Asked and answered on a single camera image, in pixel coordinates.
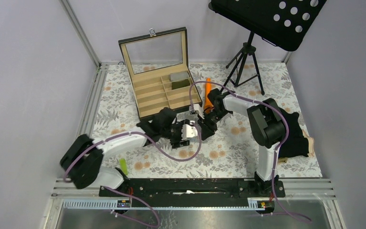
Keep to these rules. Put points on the grey rolled cloth in box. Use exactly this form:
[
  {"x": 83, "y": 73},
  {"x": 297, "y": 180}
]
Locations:
[{"x": 178, "y": 76}]

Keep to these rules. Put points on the floral tablecloth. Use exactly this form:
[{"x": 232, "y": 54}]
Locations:
[{"x": 231, "y": 152}]

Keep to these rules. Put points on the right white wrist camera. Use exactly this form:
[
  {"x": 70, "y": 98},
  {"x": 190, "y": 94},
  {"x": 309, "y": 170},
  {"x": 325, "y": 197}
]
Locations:
[{"x": 196, "y": 109}]

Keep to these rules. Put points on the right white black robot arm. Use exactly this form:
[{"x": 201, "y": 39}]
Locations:
[{"x": 268, "y": 126}]

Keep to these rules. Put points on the beige garment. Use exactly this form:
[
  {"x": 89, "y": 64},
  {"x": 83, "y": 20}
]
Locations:
[{"x": 310, "y": 145}]

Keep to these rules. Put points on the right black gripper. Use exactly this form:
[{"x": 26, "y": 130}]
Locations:
[{"x": 208, "y": 130}]

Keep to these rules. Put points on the black music stand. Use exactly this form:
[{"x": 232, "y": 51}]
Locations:
[{"x": 282, "y": 23}]

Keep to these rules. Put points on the green clip lower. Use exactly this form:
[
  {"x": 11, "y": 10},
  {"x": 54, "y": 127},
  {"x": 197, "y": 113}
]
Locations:
[{"x": 123, "y": 166}]

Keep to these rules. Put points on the black clothing pile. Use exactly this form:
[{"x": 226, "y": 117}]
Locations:
[{"x": 295, "y": 130}]

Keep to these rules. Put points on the dark green rolled cloth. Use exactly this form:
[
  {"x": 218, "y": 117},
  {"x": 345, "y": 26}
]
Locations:
[{"x": 180, "y": 84}]

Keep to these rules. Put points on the wooden compartment box glass lid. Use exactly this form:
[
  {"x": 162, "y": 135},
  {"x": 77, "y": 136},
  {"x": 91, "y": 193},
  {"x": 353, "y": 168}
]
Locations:
[{"x": 150, "y": 59}]

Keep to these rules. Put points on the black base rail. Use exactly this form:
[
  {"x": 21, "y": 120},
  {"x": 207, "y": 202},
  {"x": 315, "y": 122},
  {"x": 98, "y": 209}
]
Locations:
[{"x": 197, "y": 192}]

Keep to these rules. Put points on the orange cylinder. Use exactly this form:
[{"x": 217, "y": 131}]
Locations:
[{"x": 208, "y": 105}]

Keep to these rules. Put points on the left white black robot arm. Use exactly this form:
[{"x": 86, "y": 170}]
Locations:
[{"x": 82, "y": 162}]

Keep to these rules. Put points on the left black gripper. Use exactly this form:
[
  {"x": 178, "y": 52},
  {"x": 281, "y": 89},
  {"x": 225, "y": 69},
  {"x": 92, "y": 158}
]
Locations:
[{"x": 178, "y": 142}]

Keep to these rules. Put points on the grey striped underwear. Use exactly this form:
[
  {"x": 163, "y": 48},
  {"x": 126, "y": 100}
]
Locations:
[{"x": 194, "y": 139}]

